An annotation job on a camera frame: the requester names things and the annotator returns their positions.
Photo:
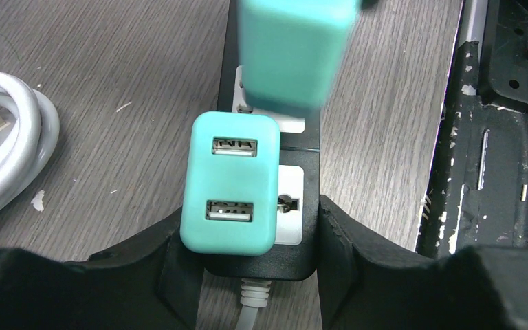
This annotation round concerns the teal USB charger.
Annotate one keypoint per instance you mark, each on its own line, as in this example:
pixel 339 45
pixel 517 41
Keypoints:
pixel 231 191
pixel 291 51

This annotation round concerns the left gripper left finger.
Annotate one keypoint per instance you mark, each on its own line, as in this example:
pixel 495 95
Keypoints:
pixel 148 281

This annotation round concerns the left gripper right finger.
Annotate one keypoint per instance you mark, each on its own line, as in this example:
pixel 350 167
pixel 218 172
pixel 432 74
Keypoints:
pixel 366 281

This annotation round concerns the black power strip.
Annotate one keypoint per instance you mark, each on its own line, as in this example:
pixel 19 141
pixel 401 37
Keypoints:
pixel 293 254

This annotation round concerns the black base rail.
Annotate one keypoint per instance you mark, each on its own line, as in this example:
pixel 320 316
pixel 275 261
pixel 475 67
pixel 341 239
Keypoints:
pixel 478 188

